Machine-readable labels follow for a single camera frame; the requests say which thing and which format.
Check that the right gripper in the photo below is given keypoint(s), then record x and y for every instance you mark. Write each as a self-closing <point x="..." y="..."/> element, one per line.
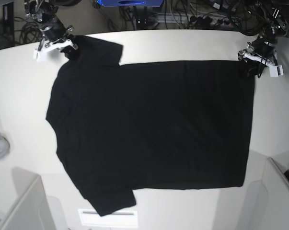
<point x="56" y="36"/>

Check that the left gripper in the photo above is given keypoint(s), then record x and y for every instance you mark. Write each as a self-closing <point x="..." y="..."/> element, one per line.
<point x="260" y="51"/>

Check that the black T-shirt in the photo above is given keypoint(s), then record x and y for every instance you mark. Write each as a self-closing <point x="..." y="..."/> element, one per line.
<point x="162" y="125"/>

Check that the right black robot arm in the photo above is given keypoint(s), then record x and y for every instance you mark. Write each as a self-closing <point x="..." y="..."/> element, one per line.
<point x="41" y="11"/>

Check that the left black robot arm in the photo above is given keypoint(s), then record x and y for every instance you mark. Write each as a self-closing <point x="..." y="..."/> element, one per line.
<point x="260" y="18"/>

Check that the white power strip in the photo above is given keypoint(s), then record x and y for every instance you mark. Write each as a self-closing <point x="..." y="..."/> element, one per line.
<point x="207" y="21"/>

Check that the blue box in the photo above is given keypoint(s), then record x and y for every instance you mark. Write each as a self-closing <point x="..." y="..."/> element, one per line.
<point x="121" y="3"/>

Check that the white side partition right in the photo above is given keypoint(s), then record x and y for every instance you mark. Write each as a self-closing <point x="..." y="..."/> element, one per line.
<point x="276" y="215"/>

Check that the white side partition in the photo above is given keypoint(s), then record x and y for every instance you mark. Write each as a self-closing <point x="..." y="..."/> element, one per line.
<point x="23" y="203"/>
<point x="276" y="215"/>

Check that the white side partition left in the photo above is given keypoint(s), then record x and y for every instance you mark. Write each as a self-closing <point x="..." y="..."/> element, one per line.
<point x="23" y="203"/>

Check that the white table slot plate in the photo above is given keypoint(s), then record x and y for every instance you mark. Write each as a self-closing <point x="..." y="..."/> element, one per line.
<point x="119" y="219"/>

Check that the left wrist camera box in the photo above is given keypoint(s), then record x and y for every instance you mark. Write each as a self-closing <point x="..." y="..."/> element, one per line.
<point x="276" y="71"/>

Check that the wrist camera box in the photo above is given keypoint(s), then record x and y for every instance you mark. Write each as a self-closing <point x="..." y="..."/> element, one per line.
<point x="276" y="71"/>
<point x="39" y="56"/>

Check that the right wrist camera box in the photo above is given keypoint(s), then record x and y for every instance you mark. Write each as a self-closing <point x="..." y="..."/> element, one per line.
<point x="39" y="56"/>

